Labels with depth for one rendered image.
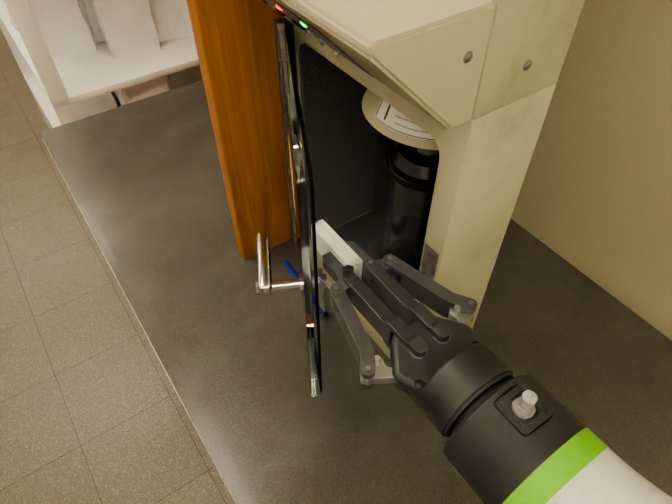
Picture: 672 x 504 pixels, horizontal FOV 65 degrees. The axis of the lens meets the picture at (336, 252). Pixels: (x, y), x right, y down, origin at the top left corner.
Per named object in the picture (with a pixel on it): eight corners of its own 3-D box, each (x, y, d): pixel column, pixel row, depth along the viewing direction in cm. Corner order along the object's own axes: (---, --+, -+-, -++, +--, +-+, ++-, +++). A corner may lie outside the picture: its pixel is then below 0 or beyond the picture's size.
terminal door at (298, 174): (300, 243, 93) (283, 17, 63) (318, 402, 72) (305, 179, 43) (295, 243, 93) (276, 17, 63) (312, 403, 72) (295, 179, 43)
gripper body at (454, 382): (533, 357, 40) (449, 280, 45) (451, 418, 37) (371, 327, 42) (509, 402, 45) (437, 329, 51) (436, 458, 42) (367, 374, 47)
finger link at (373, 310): (426, 370, 46) (414, 379, 45) (349, 288, 52) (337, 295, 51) (432, 346, 43) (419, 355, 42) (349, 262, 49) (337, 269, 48)
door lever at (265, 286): (298, 239, 66) (297, 224, 64) (304, 298, 60) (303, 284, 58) (255, 243, 66) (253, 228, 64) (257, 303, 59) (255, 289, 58)
